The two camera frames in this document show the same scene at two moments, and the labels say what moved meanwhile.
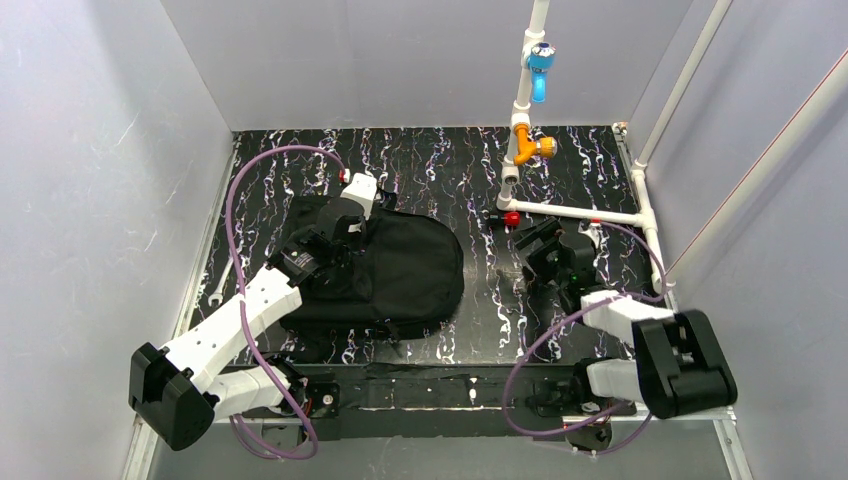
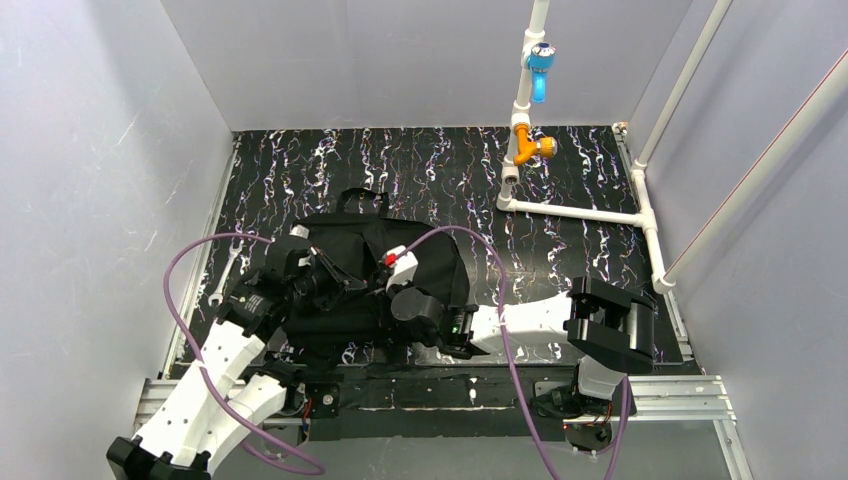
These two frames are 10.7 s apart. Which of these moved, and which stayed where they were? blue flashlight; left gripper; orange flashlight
Moved: left gripper
Stayed: orange flashlight; blue flashlight
